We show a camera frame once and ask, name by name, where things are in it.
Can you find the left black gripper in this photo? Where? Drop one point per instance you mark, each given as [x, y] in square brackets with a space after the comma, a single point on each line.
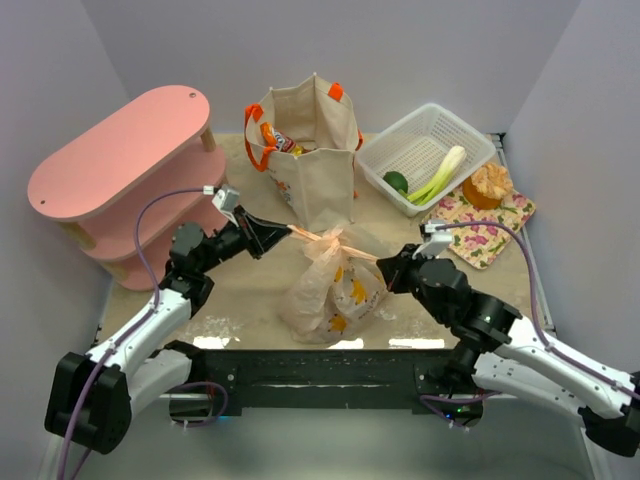
[248, 233]

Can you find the orange frosted muffin toy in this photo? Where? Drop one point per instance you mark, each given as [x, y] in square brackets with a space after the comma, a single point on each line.
[486, 188]

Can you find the floral pattern tray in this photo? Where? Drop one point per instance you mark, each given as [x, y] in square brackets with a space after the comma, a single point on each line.
[480, 245]

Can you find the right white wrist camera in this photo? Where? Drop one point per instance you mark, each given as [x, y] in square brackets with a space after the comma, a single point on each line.
[435, 239]

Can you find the canvas tote bag orange handles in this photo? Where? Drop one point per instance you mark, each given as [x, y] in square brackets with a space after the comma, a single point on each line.
[317, 114]

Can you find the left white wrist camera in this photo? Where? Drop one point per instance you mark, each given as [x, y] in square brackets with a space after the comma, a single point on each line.
[225, 199]

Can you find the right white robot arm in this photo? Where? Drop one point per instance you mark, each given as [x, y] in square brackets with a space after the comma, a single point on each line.
[499, 349]

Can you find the white plastic basket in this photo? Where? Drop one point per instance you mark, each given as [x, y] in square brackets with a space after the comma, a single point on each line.
[415, 146]

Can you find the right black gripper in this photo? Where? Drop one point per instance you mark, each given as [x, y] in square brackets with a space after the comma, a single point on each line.
[405, 273]

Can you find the green celery stalks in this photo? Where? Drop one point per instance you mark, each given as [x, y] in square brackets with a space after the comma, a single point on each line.
[448, 167]

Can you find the orange yellow snack bag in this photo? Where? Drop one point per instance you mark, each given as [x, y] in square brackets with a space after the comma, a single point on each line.
[281, 142]

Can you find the black base mount frame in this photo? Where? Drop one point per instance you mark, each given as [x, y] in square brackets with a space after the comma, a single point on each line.
[323, 379]

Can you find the pink three tier shelf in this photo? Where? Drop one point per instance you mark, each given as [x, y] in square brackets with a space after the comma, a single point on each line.
[123, 187]

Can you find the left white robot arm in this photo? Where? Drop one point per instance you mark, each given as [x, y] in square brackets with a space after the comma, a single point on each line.
[95, 396]

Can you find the orange banana print plastic bag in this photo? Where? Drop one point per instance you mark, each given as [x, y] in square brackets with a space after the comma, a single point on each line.
[338, 294]

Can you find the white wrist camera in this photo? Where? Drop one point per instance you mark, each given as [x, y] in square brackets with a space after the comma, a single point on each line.
[435, 239]
[225, 199]

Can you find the dark green lime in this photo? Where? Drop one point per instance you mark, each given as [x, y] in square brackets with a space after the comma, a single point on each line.
[397, 181]

